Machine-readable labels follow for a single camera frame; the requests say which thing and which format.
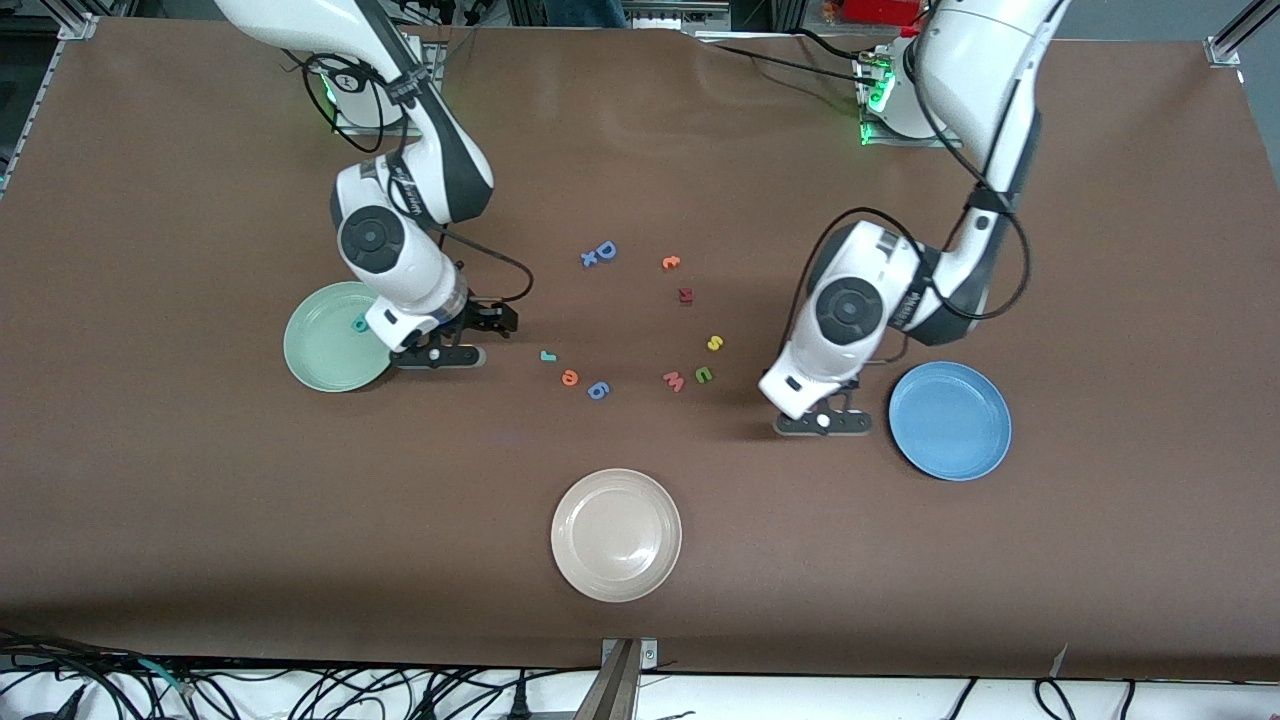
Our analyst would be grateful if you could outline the blue plate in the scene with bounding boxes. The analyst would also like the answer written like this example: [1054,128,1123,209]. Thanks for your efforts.
[888,361,1013,482]

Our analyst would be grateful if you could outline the pale green plate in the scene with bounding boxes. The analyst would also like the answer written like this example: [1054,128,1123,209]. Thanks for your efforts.
[283,281,401,393]

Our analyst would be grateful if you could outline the beige plate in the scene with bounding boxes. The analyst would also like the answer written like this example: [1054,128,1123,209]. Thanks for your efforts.
[550,468,683,603]

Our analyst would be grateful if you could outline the person in blue jeans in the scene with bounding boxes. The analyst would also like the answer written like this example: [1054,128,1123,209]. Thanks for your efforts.
[545,0,628,29]

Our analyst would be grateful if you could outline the table cover sheet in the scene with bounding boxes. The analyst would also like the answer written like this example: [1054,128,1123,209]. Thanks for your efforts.
[0,15,1280,683]

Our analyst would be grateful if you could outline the grey power strip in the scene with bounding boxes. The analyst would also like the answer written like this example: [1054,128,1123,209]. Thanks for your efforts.
[625,3,731,31]

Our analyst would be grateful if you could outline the aluminium profile bar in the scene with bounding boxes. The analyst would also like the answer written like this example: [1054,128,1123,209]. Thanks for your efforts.
[573,640,641,720]

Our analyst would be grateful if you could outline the red box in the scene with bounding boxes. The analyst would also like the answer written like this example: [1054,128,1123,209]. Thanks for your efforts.
[840,0,921,26]

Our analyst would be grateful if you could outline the aluminium corner profile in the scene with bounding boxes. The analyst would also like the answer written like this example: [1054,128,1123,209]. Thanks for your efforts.
[40,0,101,41]
[1205,0,1280,67]

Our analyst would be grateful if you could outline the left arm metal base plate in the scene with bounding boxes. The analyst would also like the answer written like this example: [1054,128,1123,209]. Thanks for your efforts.
[856,50,963,149]

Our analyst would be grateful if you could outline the small metal bracket plate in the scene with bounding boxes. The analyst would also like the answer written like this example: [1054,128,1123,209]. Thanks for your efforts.
[600,637,659,669]

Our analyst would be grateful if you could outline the black cable on table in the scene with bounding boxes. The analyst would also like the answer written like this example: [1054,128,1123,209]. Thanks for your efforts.
[793,28,876,63]
[697,38,883,91]

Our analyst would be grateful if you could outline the teal floor cable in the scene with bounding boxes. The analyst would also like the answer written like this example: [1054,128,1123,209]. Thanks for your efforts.
[138,657,191,694]

